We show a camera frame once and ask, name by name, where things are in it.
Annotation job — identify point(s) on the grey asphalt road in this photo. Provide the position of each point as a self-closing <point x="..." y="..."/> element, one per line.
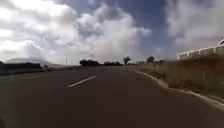
<point x="113" y="103"/>

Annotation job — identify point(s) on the row of dark trees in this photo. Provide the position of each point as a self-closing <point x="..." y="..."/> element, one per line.
<point x="100" y="63"/>

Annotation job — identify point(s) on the tree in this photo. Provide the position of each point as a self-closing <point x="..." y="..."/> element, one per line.
<point x="150" y="59"/>
<point x="126" y="60"/>

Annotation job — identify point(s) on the pale concrete kerb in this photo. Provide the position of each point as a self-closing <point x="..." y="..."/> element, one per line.
<point x="186" y="90"/>

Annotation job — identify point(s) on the dry grass verge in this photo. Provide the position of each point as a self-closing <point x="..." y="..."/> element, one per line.
<point x="190" y="75"/>

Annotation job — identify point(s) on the dark hedge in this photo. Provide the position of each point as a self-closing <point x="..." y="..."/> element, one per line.
<point x="20" y="66"/>

